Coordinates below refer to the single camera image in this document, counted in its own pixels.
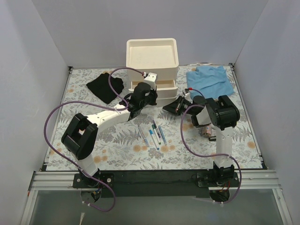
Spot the light blue pen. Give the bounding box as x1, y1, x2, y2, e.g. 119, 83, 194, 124
158, 126, 167, 145

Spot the pink-capped tube of pencils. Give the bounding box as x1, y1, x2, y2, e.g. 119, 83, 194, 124
201, 125, 212, 138

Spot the cream three-drawer organizer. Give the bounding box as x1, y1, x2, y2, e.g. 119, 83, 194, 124
126, 38, 179, 107

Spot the black orange highlighter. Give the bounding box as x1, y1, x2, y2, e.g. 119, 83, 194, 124
209, 136, 216, 141

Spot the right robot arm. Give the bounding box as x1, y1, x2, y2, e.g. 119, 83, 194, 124
163, 95, 240, 186

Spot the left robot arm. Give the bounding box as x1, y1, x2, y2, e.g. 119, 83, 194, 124
61, 81, 158, 188

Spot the purple clear pen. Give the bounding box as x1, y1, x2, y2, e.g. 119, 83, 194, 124
153, 120, 161, 139

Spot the white marker blue cap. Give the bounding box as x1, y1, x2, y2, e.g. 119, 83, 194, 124
149, 129, 159, 150

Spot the blue folded cloth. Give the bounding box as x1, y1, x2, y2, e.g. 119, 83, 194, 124
186, 66, 234, 99

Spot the black folded cloth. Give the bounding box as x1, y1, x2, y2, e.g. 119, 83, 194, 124
86, 73, 124, 104

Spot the floral patterned table mat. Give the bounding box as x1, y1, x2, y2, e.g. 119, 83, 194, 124
45, 66, 262, 171

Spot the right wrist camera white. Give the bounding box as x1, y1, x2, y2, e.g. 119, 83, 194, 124
182, 88, 190, 99

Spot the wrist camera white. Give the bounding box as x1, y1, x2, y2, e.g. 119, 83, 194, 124
143, 73, 157, 90
182, 88, 190, 99

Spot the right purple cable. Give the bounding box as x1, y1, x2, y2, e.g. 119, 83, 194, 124
180, 88, 242, 205

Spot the purple cable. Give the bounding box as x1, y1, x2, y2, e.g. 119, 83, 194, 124
44, 67, 117, 212
180, 88, 242, 205

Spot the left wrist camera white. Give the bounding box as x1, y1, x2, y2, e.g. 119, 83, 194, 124
143, 73, 157, 90

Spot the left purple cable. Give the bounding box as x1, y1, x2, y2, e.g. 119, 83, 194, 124
44, 67, 117, 212

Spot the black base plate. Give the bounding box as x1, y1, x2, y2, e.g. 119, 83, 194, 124
72, 169, 240, 198

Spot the aluminium rail frame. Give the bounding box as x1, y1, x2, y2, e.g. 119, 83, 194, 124
21, 65, 292, 225

